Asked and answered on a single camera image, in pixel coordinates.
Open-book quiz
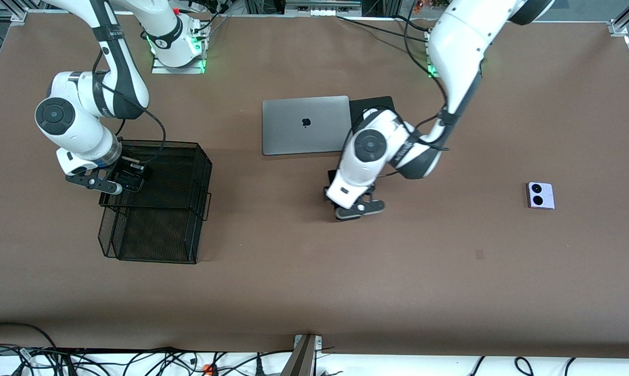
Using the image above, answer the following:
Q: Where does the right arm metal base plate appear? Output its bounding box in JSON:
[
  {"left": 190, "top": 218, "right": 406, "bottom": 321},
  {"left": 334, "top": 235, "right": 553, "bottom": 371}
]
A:
[{"left": 151, "top": 52, "right": 207, "bottom": 75}]

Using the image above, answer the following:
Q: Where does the lilac flip phone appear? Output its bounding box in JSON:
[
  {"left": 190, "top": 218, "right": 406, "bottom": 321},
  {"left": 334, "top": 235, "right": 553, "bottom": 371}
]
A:
[{"left": 526, "top": 182, "right": 555, "bottom": 210}]

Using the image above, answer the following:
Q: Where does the grey metal camera mount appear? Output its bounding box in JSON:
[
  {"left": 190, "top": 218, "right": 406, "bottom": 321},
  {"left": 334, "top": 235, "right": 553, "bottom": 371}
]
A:
[{"left": 280, "top": 334, "right": 324, "bottom": 376}]

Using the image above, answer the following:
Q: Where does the thick black floor cable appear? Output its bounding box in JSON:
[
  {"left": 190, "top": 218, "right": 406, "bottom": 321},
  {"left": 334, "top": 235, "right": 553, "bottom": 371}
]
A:
[{"left": 0, "top": 322, "right": 59, "bottom": 376}]

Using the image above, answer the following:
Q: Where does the grey power strip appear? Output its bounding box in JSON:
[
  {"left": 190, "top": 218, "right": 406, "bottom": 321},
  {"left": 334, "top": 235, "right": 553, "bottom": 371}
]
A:
[{"left": 286, "top": 0, "right": 362, "bottom": 16}]

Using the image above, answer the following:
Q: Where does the black cable on table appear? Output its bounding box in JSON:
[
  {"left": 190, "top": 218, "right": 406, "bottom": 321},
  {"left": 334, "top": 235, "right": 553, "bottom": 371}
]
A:
[{"left": 337, "top": 15, "right": 433, "bottom": 42}]

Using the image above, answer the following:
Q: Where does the black mouse pad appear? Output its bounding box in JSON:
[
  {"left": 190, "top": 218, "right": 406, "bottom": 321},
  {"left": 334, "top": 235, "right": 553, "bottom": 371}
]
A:
[{"left": 349, "top": 96, "right": 397, "bottom": 118}]

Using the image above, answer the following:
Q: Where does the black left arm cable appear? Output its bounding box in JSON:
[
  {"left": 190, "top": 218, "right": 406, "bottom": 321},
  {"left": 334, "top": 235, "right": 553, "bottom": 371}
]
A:
[{"left": 364, "top": 0, "right": 450, "bottom": 153}]

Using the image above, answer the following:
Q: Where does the black slab phone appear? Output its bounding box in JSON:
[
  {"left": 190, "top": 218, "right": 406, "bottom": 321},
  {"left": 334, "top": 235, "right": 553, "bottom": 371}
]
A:
[{"left": 327, "top": 169, "right": 364, "bottom": 223}]

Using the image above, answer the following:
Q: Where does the aluminium frame profile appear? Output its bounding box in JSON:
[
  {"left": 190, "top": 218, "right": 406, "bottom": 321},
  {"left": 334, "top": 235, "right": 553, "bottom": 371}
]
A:
[
  {"left": 0, "top": 7, "right": 29, "bottom": 25},
  {"left": 608, "top": 0, "right": 629, "bottom": 37}
]

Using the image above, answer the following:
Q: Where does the silver laptop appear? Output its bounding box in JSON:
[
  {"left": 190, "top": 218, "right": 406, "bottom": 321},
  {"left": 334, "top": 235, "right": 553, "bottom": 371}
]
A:
[{"left": 262, "top": 95, "right": 355, "bottom": 156}]

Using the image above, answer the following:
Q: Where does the black flip phone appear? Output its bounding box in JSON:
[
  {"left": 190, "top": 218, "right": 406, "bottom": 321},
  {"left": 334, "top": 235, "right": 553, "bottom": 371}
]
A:
[{"left": 111, "top": 163, "right": 147, "bottom": 193}]

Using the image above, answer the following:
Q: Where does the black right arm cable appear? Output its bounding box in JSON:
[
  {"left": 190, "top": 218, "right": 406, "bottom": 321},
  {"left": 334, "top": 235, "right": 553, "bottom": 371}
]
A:
[{"left": 91, "top": 50, "right": 167, "bottom": 160}]

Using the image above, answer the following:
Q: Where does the black mesh two-tier tray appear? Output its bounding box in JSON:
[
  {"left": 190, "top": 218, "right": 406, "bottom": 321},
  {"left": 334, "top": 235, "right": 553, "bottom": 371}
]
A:
[{"left": 98, "top": 139, "right": 213, "bottom": 265}]

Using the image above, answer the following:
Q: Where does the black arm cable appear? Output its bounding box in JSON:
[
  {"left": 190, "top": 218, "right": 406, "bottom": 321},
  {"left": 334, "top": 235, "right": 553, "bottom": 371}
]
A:
[
  {"left": 91, "top": 50, "right": 167, "bottom": 160},
  {"left": 364, "top": 0, "right": 450, "bottom": 153}
]

